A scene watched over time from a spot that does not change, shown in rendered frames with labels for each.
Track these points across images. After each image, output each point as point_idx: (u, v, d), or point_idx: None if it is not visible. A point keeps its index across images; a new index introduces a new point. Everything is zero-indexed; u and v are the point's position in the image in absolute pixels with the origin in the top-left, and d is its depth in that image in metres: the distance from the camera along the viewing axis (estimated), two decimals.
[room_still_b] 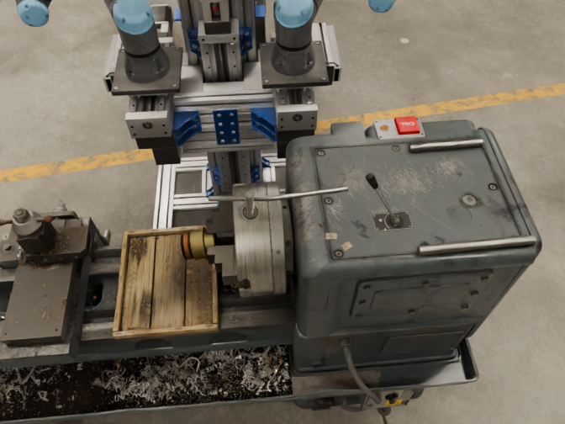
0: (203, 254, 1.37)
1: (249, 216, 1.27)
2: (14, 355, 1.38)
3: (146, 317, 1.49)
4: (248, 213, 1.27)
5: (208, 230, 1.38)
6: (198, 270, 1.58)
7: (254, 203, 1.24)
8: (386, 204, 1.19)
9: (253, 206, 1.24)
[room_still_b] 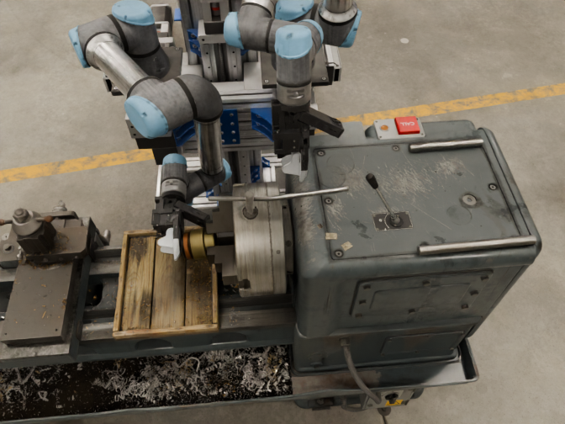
0: (203, 254, 1.37)
1: (249, 216, 1.27)
2: (14, 355, 1.38)
3: (146, 317, 1.49)
4: (248, 213, 1.27)
5: (208, 230, 1.38)
6: (198, 270, 1.58)
7: (254, 203, 1.24)
8: (386, 204, 1.19)
9: (253, 206, 1.24)
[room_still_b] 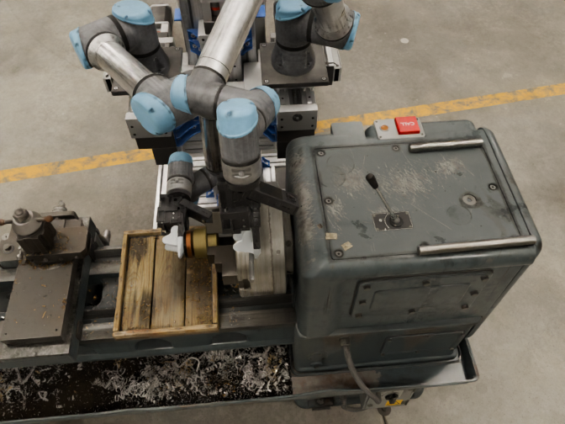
0: (206, 253, 1.37)
1: None
2: (14, 355, 1.38)
3: (146, 317, 1.49)
4: None
5: (208, 230, 1.38)
6: (198, 270, 1.58)
7: None
8: (386, 204, 1.19)
9: None
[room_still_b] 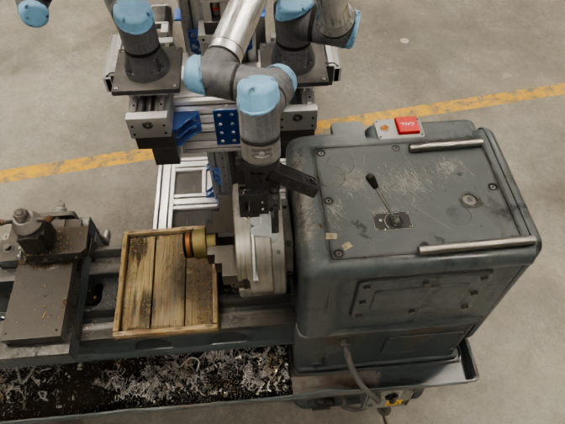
0: (205, 253, 1.37)
1: None
2: (14, 355, 1.38)
3: (146, 317, 1.49)
4: None
5: (208, 230, 1.38)
6: (198, 270, 1.58)
7: None
8: (386, 204, 1.19)
9: None
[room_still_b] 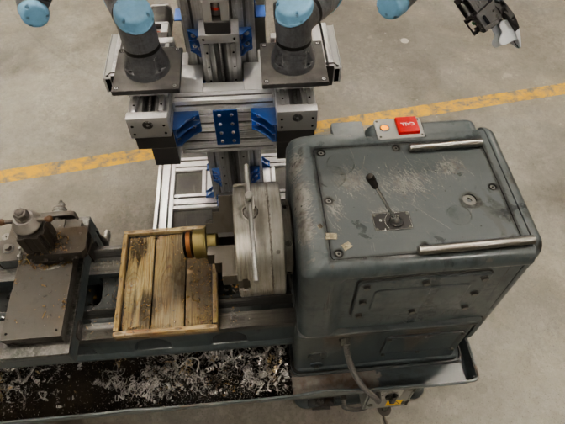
0: (205, 253, 1.37)
1: (245, 211, 1.28)
2: (14, 355, 1.38)
3: (146, 317, 1.49)
4: (248, 209, 1.28)
5: (208, 230, 1.38)
6: (198, 270, 1.58)
7: None
8: (386, 204, 1.19)
9: (247, 207, 1.24)
